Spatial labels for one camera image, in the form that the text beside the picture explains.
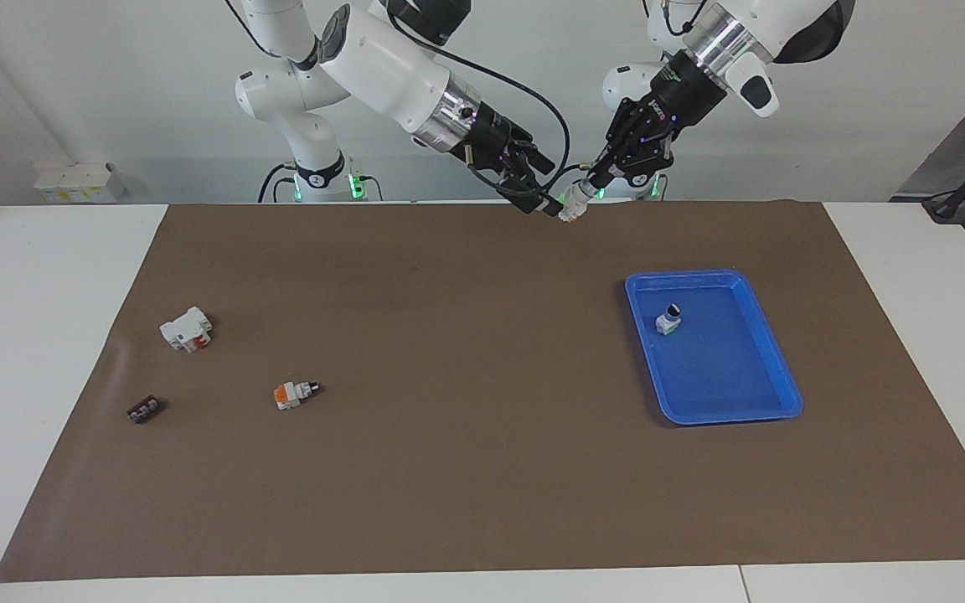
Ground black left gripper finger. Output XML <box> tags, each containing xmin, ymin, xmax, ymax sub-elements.
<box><xmin>581</xmin><ymin>138</ymin><xmax>627</xmax><ymax>193</ymax></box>
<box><xmin>617</xmin><ymin>151</ymin><xmax>672</xmax><ymax>183</ymax></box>

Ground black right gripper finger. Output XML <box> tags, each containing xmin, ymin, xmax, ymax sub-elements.
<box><xmin>495</xmin><ymin>172</ymin><xmax>565</xmax><ymax>217</ymax></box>
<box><xmin>516</xmin><ymin>138</ymin><xmax>556</xmax><ymax>177</ymax></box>

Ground green-backed selector switch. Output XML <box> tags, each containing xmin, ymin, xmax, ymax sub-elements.
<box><xmin>558</xmin><ymin>178</ymin><xmax>594</xmax><ymax>224</ymax></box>

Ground blue plastic tray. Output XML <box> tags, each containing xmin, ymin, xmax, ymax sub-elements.
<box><xmin>624</xmin><ymin>269</ymin><xmax>805</xmax><ymax>427</ymax></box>

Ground brown table mat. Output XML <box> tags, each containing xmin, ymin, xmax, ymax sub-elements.
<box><xmin>0</xmin><ymin>199</ymin><xmax>965</xmax><ymax>583</ymax></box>

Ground white circuit breaker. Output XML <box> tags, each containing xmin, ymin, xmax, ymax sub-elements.
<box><xmin>159</xmin><ymin>306</ymin><xmax>214</xmax><ymax>353</ymax></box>

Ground white cardboard box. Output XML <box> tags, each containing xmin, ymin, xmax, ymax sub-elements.
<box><xmin>33</xmin><ymin>162</ymin><xmax>127</xmax><ymax>204</ymax></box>

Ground black left base cable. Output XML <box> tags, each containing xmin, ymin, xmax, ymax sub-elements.
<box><xmin>562</xmin><ymin>162</ymin><xmax>599</xmax><ymax>200</ymax></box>

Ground black base cable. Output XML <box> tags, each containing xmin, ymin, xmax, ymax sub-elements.
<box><xmin>562</xmin><ymin>162</ymin><xmax>599</xmax><ymax>200</ymax></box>
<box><xmin>256</xmin><ymin>159</ymin><xmax>295</xmax><ymax>204</ymax></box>

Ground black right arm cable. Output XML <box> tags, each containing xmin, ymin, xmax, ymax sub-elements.
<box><xmin>399</xmin><ymin>17</ymin><xmax>571</xmax><ymax>202</ymax></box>

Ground black right base cable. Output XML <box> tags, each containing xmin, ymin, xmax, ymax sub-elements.
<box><xmin>256</xmin><ymin>159</ymin><xmax>295</xmax><ymax>204</ymax></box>

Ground orange-backed selector switch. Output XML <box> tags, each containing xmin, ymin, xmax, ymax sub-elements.
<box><xmin>273</xmin><ymin>379</ymin><xmax>322</xmax><ymax>412</ymax></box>

